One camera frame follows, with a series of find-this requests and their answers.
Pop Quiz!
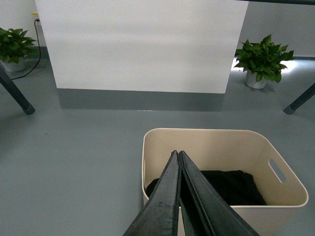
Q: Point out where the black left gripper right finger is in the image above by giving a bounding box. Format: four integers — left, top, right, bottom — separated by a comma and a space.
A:
179, 151, 258, 236

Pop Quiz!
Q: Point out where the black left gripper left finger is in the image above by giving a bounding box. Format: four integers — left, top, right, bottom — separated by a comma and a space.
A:
124, 151, 182, 236

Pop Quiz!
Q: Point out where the beige plastic laundry hamper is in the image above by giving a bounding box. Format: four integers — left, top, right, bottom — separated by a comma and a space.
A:
142, 128, 309, 236

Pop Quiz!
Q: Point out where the dark horizontal hanger bar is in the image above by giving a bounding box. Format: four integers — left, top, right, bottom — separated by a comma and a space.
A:
249, 0, 315, 5

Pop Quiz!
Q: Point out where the black printed t-shirt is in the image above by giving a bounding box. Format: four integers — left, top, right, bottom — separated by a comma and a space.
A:
145, 170, 268, 206

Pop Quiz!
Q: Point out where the grey metal rack leg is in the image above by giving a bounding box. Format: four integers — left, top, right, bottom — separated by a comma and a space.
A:
283, 84, 315, 115

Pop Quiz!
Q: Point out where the right potted green plant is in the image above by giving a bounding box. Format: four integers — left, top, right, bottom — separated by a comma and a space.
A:
235, 34, 294, 89

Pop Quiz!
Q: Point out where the potted green plant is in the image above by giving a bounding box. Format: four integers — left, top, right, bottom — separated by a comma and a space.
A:
0, 28, 39, 72
235, 34, 294, 89

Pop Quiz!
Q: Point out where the left grey rack leg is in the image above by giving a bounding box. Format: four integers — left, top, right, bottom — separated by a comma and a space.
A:
0, 66, 35, 115

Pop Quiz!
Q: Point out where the left potted green plant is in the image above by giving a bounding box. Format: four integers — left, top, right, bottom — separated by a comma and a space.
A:
0, 28, 39, 72

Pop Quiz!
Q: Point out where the black power cable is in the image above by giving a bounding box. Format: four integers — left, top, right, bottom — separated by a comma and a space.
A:
11, 18, 41, 81

